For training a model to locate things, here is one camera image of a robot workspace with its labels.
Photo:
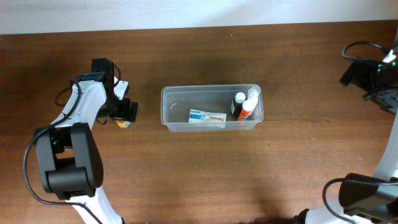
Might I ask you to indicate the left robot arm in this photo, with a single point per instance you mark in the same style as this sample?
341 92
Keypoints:
69 162

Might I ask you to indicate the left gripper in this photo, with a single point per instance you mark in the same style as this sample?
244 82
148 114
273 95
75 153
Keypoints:
125 112

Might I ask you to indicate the gold lid balm jar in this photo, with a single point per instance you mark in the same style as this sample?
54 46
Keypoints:
122 123

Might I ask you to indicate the clear plastic container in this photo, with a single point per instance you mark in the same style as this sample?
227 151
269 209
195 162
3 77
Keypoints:
177 101

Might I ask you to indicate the black bottle white cap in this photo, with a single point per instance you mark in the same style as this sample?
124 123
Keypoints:
237 102

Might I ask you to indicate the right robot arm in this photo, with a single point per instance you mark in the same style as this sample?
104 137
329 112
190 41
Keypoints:
358 198

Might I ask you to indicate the orange tube white cap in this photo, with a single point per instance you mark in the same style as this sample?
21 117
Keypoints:
247 107

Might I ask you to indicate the white spray bottle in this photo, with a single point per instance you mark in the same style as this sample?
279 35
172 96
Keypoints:
253 96

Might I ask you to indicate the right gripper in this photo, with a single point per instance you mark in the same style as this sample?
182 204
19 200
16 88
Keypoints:
362 70

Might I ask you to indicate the white Panadol box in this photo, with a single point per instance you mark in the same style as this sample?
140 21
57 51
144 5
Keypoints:
204 118

